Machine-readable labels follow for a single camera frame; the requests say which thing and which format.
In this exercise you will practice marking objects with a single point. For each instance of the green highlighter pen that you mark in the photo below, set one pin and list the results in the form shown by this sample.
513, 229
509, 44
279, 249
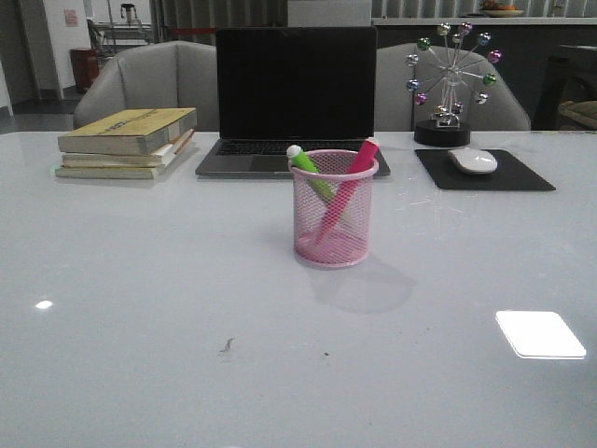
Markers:
322, 189

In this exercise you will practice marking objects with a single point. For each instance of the pink highlighter pen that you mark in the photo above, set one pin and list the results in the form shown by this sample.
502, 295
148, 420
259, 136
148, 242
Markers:
362, 161

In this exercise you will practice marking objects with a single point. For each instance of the pink mesh pen holder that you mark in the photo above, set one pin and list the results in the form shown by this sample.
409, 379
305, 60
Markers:
345, 245

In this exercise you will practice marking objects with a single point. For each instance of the grey open laptop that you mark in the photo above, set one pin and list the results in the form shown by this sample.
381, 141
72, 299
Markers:
280, 86

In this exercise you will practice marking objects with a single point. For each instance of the middle white book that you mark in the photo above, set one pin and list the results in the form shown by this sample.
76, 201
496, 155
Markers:
161, 157

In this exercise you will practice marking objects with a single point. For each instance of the right grey armchair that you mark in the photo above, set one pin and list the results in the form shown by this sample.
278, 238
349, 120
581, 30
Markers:
395, 110

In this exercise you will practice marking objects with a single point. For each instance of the grey armchair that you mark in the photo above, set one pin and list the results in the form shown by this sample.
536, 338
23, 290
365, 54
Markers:
395, 110
170, 74

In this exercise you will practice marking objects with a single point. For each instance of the white computer mouse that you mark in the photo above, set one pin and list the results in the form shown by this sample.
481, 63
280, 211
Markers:
473, 161

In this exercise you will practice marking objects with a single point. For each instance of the left grey armchair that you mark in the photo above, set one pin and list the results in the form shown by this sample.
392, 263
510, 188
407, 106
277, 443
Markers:
170, 74

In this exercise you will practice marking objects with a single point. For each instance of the top yellow book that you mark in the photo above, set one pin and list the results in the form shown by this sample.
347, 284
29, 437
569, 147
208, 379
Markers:
130, 131

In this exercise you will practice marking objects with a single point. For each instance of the black mouse pad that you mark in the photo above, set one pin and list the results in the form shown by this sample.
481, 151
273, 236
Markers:
511, 174

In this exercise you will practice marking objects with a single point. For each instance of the ferris wheel desk ornament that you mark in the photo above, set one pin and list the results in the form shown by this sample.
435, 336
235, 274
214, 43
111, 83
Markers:
444, 127

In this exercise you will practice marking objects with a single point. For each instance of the bottom pale green book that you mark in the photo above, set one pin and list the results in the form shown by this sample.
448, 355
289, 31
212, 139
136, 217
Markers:
129, 173

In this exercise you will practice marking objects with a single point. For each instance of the red trash bin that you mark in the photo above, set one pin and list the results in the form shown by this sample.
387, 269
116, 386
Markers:
85, 67

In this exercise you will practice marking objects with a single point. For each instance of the fruit bowl on counter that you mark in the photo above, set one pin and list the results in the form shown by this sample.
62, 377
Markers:
497, 9

